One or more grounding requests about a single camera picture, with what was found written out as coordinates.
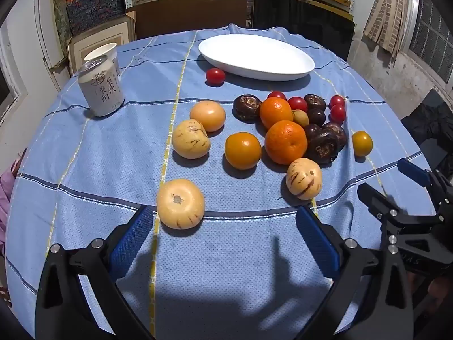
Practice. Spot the black cloth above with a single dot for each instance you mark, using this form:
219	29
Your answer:
431	127

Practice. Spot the white window frame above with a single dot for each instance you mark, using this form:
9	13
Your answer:
10	78

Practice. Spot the small brown pastry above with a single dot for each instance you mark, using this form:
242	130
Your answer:
315	101

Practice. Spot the white paper cup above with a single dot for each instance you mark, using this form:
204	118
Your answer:
106	51

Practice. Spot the white drink can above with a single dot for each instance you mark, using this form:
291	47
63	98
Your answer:
102	92

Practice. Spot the orange mandarin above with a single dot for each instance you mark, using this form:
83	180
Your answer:
276	112
286	142

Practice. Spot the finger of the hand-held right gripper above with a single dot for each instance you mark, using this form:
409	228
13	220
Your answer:
375	198
412	171

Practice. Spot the dark purple plum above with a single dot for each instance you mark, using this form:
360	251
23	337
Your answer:
311	130
316	117

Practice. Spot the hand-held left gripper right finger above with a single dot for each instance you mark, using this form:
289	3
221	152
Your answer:
316	242

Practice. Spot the large orange-yellow tomato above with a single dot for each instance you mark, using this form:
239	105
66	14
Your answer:
242	150

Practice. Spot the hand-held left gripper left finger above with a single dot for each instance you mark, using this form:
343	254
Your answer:
131	241

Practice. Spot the white leaning board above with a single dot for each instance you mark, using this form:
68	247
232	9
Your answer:
47	32

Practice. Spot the red cherry tomato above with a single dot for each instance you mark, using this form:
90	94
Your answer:
276	95
297	103
215	76
338	114
336	100

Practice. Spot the metal window grille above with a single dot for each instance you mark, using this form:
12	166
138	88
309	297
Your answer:
435	39

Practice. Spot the small yellow tomato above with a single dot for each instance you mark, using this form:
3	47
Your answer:
362	143

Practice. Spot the wooden picture frame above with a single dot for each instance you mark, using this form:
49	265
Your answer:
102	39

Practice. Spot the black glass panel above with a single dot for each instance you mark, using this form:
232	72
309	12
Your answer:
304	24

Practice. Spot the plain peach pepino melon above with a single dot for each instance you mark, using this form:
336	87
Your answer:
207	115

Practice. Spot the small yellow kumquat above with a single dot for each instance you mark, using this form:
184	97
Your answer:
300	117

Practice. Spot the person's right hand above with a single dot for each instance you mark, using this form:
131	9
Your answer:
442	288

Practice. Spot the blue striped tablecloth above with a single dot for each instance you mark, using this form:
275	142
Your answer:
106	170

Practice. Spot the pink cloth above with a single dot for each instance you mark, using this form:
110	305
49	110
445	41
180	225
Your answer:
9	191

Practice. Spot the white oval plate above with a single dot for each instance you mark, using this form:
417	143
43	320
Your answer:
254	55

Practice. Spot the brown cardboard sheet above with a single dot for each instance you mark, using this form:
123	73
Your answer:
191	17

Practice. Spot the brick pattern paper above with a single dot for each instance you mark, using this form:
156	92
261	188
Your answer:
384	10

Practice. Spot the green marbled slab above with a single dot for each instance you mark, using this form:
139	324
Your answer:
62	14

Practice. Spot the stack of blue patterned boxes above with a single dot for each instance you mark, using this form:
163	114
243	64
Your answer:
92	10

